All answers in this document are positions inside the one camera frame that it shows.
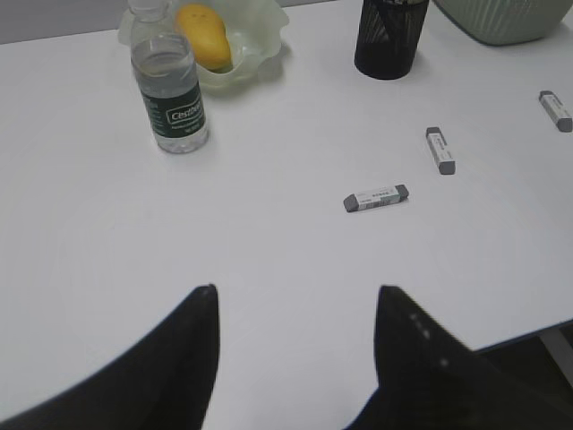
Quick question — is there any black mesh pen holder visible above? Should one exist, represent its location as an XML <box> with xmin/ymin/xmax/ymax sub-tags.
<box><xmin>354</xmin><ymin>0</ymin><xmax>429</xmax><ymax>80</ymax></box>

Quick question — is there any white table leg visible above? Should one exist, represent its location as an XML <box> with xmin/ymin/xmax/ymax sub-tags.
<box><xmin>539</xmin><ymin>329</ymin><xmax>573</xmax><ymax>386</ymax></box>

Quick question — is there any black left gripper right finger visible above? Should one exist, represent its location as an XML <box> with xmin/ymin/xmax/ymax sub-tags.
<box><xmin>349</xmin><ymin>285</ymin><xmax>572</xmax><ymax>429</ymax></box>

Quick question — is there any pale green wavy plate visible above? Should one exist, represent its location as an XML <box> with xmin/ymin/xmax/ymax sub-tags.
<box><xmin>118</xmin><ymin>1</ymin><xmax>289</xmax><ymax>90</ymax></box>

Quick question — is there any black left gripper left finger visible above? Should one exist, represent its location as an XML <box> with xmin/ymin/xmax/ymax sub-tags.
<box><xmin>1</xmin><ymin>285</ymin><xmax>219</xmax><ymax>429</ymax></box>

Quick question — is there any yellow mango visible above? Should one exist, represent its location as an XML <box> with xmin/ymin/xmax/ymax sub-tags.
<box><xmin>175</xmin><ymin>4</ymin><xmax>232</xmax><ymax>71</ymax></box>

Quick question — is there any clear plastic water bottle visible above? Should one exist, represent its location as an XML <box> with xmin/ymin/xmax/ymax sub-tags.
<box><xmin>128</xmin><ymin>1</ymin><xmax>209</xmax><ymax>154</ymax></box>

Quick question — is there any grey white eraser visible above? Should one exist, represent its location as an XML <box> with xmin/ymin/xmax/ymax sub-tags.
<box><xmin>343</xmin><ymin>185</ymin><xmax>409</xmax><ymax>213</ymax></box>
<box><xmin>426</xmin><ymin>126</ymin><xmax>456</xmax><ymax>176</ymax></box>
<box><xmin>538</xmin><ymin>90</ymin><xmax>572</xmax><ymax>133</ymax></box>

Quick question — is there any pale green woven basket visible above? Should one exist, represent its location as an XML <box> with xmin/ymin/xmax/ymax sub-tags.
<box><xmin>434</xmin><ymin>0</ymin><xmax>572</xmax><ymax>47</ymax></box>

